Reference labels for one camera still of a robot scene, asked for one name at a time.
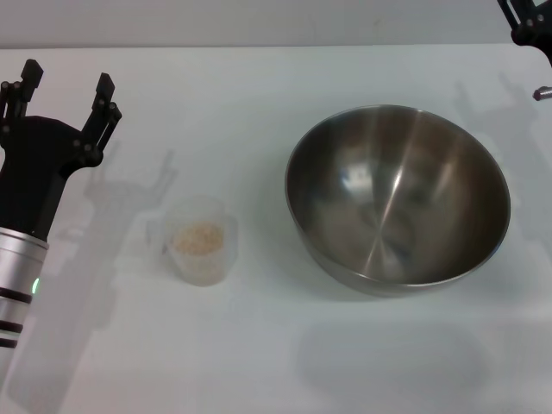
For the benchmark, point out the stainless steel mixing bowl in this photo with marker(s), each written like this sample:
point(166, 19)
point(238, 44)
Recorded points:
point(397, 207)

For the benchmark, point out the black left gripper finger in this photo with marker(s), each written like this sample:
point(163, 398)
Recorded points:
point(26, 86)
point(101, 121)

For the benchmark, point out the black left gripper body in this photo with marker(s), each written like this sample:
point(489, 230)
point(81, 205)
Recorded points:
point(30, 172)

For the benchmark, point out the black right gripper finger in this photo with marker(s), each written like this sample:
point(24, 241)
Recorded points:
point(515, 17)

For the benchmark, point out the clear plastic measuring cup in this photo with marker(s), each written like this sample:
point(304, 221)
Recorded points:
point(202, 267)

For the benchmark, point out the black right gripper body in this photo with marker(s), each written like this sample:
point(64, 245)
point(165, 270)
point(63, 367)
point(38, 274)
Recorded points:
point(537, 34)

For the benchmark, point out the white rice grains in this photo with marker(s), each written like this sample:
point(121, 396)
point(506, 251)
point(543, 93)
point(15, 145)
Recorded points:
point(198, 235)

